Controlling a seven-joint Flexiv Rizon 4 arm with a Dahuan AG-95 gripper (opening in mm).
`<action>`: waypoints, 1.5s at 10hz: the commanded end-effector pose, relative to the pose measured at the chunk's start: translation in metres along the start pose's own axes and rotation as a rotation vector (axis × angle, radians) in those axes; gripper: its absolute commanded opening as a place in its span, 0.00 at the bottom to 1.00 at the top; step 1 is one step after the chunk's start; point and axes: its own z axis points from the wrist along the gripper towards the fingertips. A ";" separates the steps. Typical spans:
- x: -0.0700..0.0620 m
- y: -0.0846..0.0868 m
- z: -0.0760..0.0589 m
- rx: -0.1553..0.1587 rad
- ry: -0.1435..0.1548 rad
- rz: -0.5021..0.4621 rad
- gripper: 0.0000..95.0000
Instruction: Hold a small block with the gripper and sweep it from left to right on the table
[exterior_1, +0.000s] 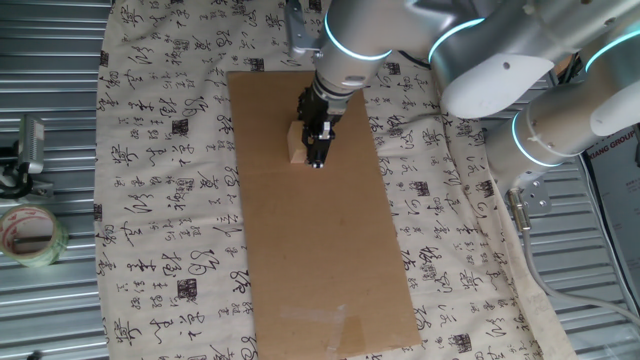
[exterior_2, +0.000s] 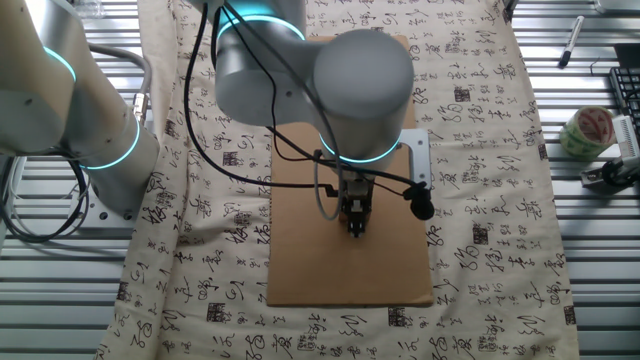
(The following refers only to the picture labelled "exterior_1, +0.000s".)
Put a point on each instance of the printed grey poster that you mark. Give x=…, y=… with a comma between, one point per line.
x=620, y=190

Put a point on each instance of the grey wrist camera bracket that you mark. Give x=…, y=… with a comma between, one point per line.
x=297, y=27

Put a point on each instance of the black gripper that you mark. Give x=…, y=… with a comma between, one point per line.
x=315, y=110

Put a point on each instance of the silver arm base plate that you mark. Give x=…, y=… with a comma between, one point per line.
x=537, y=197

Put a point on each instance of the metal clamp device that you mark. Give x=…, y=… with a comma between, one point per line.
x=10, y=186

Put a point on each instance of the small wooden block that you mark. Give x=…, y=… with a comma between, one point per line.
x=296, y=147

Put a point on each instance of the calligraphy print cloth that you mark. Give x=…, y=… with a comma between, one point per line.
x=165, y=200

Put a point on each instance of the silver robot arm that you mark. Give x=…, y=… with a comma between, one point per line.
x=560, y=120

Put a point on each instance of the silver finned camera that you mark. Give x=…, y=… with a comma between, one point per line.
x=31, y=145

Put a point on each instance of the brown wooden board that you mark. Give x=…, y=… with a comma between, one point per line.
x=565, y=65

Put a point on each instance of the small black knob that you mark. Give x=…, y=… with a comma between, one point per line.
x=35, y=355

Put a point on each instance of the clear packing tape roll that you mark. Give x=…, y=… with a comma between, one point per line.
x=35, y=261

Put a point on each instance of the brown cardboard sheet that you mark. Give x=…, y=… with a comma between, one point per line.
x=320, y=240

